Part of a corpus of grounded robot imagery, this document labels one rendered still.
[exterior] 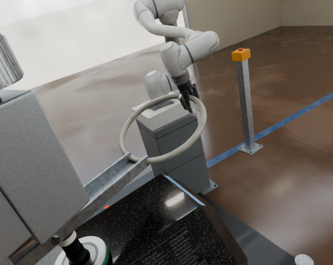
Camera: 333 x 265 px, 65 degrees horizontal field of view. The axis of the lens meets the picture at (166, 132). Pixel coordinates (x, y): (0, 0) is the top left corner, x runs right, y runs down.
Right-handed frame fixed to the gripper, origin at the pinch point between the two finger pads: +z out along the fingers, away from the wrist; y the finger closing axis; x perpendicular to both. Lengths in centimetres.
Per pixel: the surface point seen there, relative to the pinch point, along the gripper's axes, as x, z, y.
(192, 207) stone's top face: 33, 10, 45
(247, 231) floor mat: 22, 107, 15
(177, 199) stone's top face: 23, 11, 45
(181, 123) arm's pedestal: -43, 41, -13
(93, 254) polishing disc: 21, -5, 86
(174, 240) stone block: 36, 10, 61
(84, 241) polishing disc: 11, -4, 86
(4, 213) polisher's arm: 27, -50, 88
